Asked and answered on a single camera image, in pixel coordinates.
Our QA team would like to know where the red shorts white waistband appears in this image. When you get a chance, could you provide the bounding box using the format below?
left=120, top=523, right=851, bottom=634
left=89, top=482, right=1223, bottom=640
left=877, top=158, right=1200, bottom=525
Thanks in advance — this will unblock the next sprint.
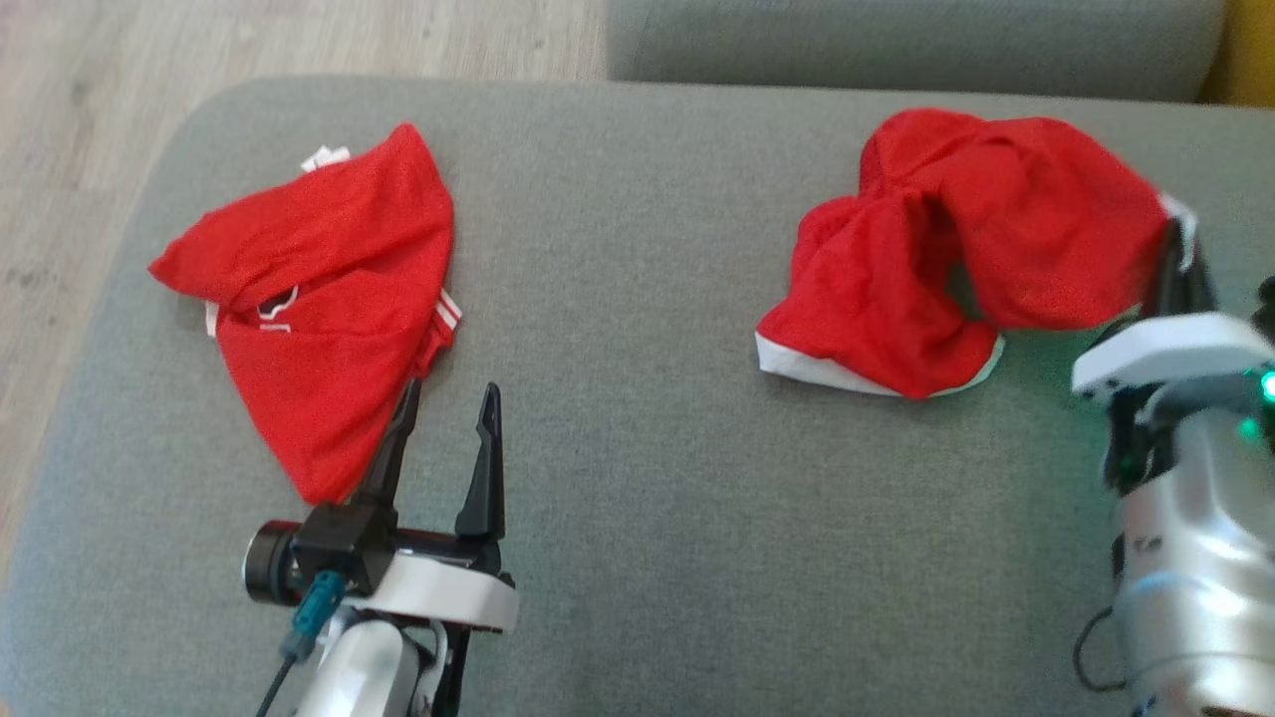
left=754, top=108, right=1199, bottom=401

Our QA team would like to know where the black cable teal connector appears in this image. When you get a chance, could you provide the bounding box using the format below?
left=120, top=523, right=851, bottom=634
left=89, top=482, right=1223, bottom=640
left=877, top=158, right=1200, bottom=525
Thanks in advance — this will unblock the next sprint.
left=256, top=571, right=348, bottom=717
left=1074, top=603, right=1129, bottom=694

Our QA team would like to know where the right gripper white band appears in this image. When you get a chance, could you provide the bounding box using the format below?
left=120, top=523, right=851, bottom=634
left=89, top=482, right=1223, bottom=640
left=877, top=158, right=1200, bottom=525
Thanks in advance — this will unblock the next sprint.
left=1071, top=217, right=1275, bottom=494

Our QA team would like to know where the grey sofa seat cushion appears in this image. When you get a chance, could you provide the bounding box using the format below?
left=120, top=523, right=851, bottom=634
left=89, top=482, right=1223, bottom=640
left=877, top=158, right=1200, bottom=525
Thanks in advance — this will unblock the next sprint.
left=606, top=0, right=1228, bottom=104

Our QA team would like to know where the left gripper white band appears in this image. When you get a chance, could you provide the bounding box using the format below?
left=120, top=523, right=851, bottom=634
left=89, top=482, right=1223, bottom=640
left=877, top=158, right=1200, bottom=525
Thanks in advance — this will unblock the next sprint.
left=344, top=376, right=521, bottom=717

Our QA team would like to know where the large grey sofa ottoman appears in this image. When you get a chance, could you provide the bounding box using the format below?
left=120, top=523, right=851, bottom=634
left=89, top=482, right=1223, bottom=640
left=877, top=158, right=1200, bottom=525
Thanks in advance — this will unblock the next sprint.
left=0, top=75, right=1275, bottom=717

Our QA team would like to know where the large yellow sofa backrest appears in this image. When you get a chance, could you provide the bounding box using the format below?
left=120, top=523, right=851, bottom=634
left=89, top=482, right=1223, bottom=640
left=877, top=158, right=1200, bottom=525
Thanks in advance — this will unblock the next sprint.
left=1200, top=0, right=1275, bottom=108

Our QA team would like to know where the red basketball jersey white trim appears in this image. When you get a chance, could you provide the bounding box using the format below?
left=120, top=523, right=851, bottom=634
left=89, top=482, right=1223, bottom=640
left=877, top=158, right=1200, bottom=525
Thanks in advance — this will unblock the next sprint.
left=147, top=121, right=464, bottom=506

